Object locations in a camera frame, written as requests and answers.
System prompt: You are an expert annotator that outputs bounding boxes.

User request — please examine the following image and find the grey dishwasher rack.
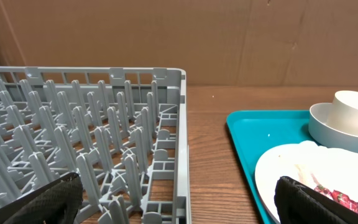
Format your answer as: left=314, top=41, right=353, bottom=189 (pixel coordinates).
left=0, top=67, right=191, bottom=223

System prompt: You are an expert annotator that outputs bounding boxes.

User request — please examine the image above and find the teal plastic tray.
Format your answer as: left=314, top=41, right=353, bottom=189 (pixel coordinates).
left=227, top=110, right=322, bottom=223

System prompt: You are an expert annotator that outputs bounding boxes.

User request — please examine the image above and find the white napkin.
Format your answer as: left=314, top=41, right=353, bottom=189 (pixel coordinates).
left=290, top=141, right=358, bottom=202

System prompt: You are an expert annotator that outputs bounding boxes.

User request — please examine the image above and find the red snack wrapper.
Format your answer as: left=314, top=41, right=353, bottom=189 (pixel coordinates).
left=311, top=174, right=358, bottom=213

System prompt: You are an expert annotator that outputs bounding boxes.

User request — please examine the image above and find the white cup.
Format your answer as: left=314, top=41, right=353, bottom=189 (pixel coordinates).
left=326, top=90, right=358, bottom=136

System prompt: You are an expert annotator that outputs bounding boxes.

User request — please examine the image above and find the grey small bowl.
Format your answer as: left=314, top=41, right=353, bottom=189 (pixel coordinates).
left=308, top=103, right=358, bottom=153

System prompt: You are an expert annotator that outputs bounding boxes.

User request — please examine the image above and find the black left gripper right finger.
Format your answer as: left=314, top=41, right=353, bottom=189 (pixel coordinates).
left=274, top=176, right=358, bottom=224

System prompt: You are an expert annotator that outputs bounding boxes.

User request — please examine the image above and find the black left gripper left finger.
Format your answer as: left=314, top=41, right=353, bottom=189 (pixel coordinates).
left=0, top=172, right=83, bottom=224

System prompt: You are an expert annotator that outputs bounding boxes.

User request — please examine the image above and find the white round plate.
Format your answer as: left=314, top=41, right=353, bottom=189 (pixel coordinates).
left=254, top=142, right=358, bottom=224

